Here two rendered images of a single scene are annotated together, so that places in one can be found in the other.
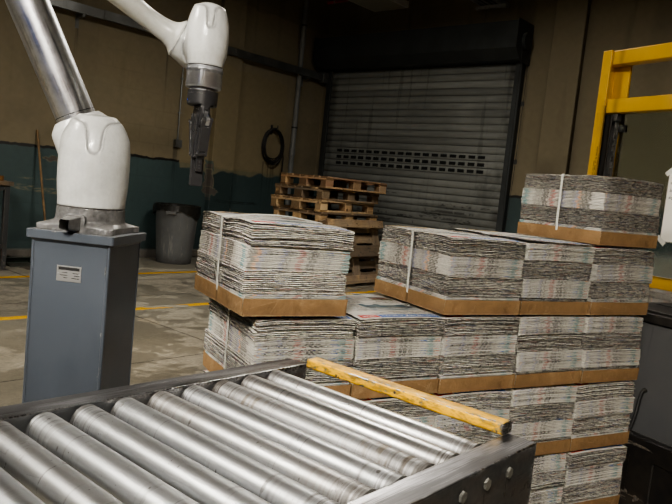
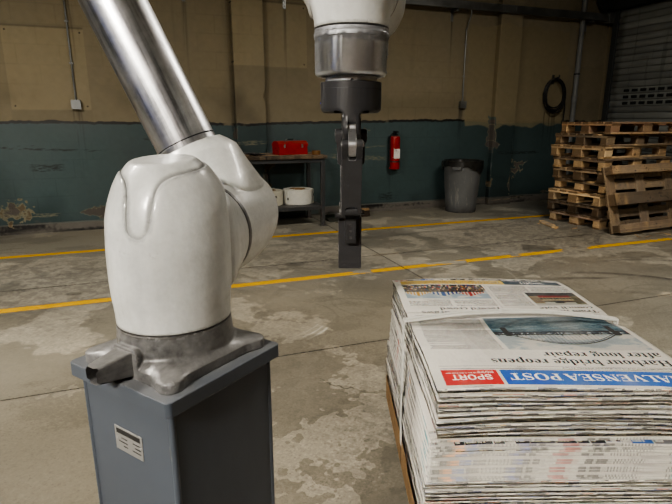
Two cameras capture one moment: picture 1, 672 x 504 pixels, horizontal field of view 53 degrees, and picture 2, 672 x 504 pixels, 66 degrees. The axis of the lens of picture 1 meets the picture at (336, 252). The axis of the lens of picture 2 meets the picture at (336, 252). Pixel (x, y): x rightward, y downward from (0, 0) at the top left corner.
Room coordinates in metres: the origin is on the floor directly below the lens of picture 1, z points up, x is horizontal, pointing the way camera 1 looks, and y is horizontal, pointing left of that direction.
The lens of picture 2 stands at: (1.13, 0.07, 1.32)
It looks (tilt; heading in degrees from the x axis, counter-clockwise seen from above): 14 degrees down; 29
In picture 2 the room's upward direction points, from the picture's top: straight up
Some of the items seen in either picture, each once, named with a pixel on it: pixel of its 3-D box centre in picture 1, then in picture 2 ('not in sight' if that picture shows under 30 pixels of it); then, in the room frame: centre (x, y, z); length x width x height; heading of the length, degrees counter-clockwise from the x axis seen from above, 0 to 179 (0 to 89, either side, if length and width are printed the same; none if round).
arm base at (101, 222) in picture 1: (86, 219); (165, 338); (1.59, 0.59, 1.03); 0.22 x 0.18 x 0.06; 175
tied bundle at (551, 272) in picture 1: (516, 271); not in sight; (2.27, -0.61, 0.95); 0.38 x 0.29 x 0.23; 28
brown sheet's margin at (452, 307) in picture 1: (443, 295); not in sight; (2.13, -0.35, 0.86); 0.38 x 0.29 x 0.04; 29
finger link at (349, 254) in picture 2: (196, 172); (349, 242); (1.72, 0.37, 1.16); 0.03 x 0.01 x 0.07; 119
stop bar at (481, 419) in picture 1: (398, 391); not in sight; (1.19, -0.14, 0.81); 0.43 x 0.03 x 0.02; 49
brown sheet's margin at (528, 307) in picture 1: (514, 296); not in sight; (2.27, -0.61, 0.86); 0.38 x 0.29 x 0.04; 28
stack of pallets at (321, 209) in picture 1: (326, 227); (610, 172); (8.89, 0.16, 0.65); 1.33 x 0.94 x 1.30; 143
